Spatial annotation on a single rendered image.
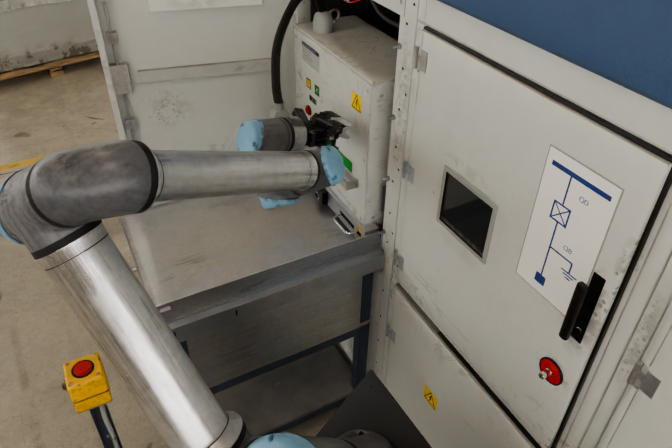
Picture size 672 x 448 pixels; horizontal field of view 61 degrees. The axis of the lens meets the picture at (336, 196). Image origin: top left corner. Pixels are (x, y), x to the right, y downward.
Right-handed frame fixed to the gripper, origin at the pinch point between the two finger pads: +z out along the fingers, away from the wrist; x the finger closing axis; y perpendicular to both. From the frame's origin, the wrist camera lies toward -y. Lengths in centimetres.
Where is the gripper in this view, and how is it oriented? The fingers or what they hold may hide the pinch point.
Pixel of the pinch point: (345, 124)
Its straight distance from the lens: 163.0
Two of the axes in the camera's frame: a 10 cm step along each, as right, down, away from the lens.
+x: 2.0, -8.8, -4.2
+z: 7.0, -1.6, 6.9
